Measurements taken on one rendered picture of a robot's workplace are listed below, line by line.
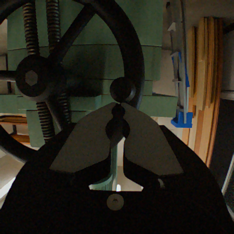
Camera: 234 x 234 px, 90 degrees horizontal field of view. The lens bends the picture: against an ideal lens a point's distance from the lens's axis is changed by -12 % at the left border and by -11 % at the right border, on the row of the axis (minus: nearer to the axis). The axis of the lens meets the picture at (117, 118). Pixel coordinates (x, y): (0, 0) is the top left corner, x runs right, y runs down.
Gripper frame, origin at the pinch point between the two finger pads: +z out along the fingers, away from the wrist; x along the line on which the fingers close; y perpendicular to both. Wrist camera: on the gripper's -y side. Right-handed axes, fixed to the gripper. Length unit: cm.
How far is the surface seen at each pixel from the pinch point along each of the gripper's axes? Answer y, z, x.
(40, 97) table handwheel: 1.1, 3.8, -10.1
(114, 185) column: 75, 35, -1
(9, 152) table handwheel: 9.7, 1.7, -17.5
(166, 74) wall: 59, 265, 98
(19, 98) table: 5.4, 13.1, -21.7
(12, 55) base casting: -2.5, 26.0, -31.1
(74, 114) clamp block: 8.6, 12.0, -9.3
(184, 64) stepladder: 11, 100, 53
